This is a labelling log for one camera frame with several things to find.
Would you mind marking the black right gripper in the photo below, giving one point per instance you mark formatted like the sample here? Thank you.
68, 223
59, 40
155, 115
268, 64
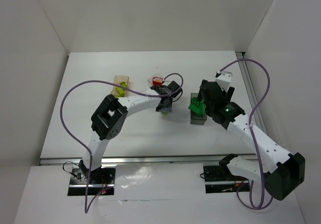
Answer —
209, 99

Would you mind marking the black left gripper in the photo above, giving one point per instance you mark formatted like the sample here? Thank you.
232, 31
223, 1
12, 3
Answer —
164, 104

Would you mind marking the green 2x4 lego plate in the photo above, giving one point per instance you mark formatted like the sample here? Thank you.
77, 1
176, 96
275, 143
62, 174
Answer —
197, 107

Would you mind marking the lime 2x4 lego brick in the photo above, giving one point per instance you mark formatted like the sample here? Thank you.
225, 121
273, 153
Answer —
120, 92

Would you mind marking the lime 2x2 lego brick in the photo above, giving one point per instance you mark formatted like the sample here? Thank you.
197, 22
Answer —
124, 84

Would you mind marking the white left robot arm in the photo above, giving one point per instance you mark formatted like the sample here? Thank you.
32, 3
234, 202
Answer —
109, 117

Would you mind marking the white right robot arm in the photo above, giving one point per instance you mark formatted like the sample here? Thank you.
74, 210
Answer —
282, 172

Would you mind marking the clear plastic container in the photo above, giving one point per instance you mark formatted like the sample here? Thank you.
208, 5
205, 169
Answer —
149, 81

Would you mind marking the grey translucent plastic container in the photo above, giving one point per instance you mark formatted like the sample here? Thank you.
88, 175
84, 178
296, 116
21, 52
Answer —
195, 119

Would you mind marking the tan translucent plastic container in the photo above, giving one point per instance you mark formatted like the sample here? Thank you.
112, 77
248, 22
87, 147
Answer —
117, 80

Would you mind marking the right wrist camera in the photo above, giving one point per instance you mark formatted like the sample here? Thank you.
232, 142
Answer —
223, 79

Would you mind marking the aluminium side rail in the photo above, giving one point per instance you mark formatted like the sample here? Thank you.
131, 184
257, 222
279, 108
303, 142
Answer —
253, 97

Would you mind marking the aluminium mounting rail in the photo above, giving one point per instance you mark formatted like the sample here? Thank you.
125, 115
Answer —
139, 160

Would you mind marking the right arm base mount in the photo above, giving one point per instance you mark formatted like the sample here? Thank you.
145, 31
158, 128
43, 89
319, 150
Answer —
218, 179

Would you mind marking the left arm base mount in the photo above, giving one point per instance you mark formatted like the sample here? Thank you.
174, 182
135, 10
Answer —
103, 182

